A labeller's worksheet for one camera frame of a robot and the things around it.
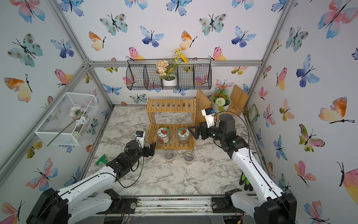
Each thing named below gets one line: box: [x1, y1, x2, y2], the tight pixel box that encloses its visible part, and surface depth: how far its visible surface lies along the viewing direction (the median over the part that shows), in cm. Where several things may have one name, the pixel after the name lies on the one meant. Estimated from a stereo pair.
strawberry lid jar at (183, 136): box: [177, 127, 191, 145], surface depth 93 cm
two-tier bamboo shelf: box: [145, 97, 197, 150], surface depth 97 cm
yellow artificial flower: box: [172, 47, 189, 65], surface depth 84 cm
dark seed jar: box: [183, 152, 195, 166], surface depth 88 cm
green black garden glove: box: [239, 171, 254, 192], surface depth 82 cm
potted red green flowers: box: [212, 85, 232, 114], surface depth 97 cm
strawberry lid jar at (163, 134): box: [157, 127, 170, 145], surface depth 93 cm
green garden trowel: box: [96, 154, 109, 166], surface depth 89 cm
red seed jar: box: [164, 149, 175, 164], surface depth 88 cm
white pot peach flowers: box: [155, 60, 177, 87], surface depth 88 cm
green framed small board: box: [247, 103, 261, 123], surface depth 113 cm
